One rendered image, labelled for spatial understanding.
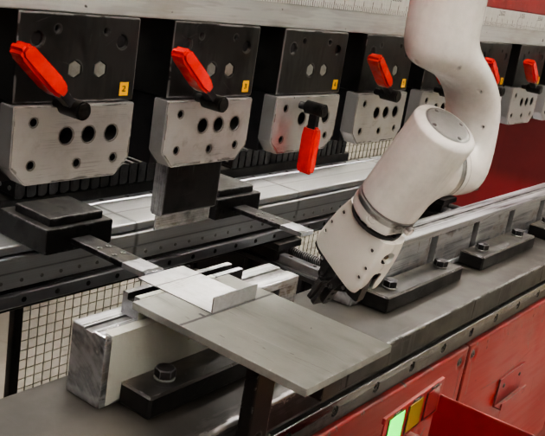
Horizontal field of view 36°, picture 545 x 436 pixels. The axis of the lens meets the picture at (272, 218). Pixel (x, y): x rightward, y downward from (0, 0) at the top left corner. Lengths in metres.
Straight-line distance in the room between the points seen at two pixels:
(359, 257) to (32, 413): 0.45
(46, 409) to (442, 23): 0.64
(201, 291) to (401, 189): 0.29
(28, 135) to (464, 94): 0.53
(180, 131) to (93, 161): 0.13
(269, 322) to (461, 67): 0.38
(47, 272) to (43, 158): 0.46
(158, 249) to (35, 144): 0.63
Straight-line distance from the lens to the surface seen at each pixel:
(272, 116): 1.10
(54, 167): 0.85
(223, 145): 1.03
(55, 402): 1.07
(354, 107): 1.26
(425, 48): 1.00
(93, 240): 1.22
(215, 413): 1.07
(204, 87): 0.92
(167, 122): 0.95
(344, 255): 1.12
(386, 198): 1.04
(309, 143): 1.12
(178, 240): 1.46
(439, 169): 1.01
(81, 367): 1.06
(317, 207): 1.79
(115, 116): 0.89
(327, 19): 1.16
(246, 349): 0.95
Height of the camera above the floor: 1.41
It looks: 16 degrees down
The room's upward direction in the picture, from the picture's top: 9 degrees clockwise
